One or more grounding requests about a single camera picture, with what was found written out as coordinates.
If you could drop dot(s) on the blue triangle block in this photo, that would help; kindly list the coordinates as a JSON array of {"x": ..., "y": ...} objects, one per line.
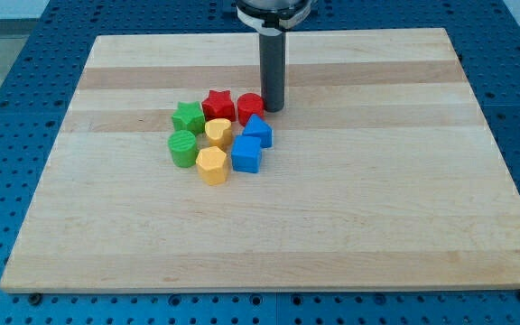
[{"x": 257, "y": 127}]

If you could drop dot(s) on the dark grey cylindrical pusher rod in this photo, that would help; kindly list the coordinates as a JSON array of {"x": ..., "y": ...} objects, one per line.
[{"x": 272, "y": 71}]

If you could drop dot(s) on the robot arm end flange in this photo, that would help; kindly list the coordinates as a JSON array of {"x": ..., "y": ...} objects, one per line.
[{"x": 273, "y": 17}]

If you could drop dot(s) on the blue cube block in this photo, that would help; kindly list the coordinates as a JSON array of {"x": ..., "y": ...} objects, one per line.
[{"x": 246, "y": 154}]

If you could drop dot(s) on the yellow hexagon block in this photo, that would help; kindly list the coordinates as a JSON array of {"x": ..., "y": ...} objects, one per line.
[{"x": 212, "y": 165}]

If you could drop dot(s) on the yellow heart block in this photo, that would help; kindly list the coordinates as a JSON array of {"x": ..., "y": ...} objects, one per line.
[{"x": 219, "y": 133}]

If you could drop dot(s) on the red cylinder block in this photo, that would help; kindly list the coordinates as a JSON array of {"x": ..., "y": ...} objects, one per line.
[{"x": 249, "y": 104}]

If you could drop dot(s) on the red star block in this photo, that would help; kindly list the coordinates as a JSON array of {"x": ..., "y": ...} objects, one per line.
[{"x": 218, "y": 104}]

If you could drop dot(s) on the green cylinder block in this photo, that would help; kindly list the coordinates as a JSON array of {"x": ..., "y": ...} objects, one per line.
[{"x": 183, "y": 147}]

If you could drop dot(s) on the green star block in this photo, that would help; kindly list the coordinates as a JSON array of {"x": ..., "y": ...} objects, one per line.
[{"x": 190, "y": 117}]

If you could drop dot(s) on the wooden board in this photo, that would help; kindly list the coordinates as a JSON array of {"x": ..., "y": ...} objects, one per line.
[{"x": 383, "y": 175}]

